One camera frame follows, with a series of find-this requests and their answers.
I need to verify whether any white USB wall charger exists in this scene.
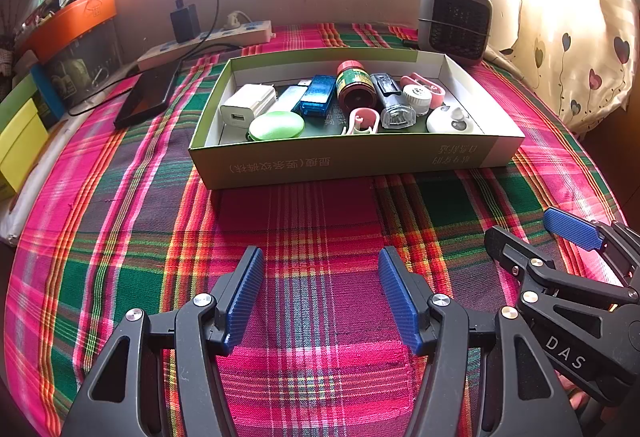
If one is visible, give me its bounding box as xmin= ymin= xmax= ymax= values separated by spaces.
xmin=219 ymin=84 xmax=278 ymax=128

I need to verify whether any red-capped bottle with green label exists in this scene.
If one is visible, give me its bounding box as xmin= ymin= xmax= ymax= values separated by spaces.
xmin=335 ymin=60 xmax=377 ymax=110

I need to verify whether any small grey heater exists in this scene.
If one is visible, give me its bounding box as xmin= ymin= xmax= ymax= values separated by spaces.
xmin=417 ymin=0 xmax=494 ymax=63

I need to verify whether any black plugged-in charger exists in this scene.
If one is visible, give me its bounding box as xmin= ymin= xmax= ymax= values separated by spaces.
xmin=169 ymin=5 xmax=202 ymax=44

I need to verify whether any white round dispenser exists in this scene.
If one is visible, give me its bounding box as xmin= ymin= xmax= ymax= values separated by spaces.
xmin=403 ymin=85 xmax=432 ymax=116

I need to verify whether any clear glass tank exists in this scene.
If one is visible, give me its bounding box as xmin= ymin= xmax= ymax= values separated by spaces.
xmin=42 ymin=19 xmax=124 ymax=110

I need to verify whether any cream curtain with hearts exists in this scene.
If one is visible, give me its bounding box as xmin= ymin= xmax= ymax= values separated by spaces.
xmin=489 ymin=0 xmax=640 ymax=138

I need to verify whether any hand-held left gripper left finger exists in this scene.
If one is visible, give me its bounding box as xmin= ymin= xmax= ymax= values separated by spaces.
xmin=60 ymin=245 xmax=265 ymax=437

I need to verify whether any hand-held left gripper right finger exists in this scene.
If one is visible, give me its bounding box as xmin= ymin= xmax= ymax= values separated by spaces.
xmin=377 ymin=246 xmax=583 ymax=437

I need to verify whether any orange plastic bin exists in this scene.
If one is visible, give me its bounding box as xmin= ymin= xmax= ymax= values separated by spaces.
xmin=17 ymin=0 xmax=117 ymax=66

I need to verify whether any black smartphone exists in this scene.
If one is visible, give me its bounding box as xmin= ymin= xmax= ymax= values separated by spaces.
xmin=113 ymin=64 xmax=182 ymax=129

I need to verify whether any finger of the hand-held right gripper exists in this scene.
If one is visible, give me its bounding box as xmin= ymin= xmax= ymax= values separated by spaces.
xmin=542 ymin=206 xmax=640 ymax=286
xmin=483 ymin=225 xmax=637 ymax=304

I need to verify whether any blue box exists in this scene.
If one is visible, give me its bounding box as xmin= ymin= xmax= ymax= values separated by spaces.
xmin=29 ymin=64 xmax=69 ymax=128

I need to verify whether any green and white cardboard box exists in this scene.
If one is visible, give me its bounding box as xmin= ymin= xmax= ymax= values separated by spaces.
xmin=188 ymin=47 xmax=526 ymax=190

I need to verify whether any white power strip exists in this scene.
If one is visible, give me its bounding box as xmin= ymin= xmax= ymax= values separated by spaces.
xmin=137 ymin=19 xmax=275 ymax=72

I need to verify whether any yellow-green box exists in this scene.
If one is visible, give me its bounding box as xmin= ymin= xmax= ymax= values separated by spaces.
xmin=0 ymin=97 xmax=51 ymax=198

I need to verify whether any person's right hand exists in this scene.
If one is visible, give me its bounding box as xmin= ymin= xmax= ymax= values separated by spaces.
xmin=556 ymin=371 xmax=594 ymax=419

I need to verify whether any white round disc with knob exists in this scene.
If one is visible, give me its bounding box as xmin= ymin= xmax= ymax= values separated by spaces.
xmin=426 ymin=105 xmax=475 ymax=134

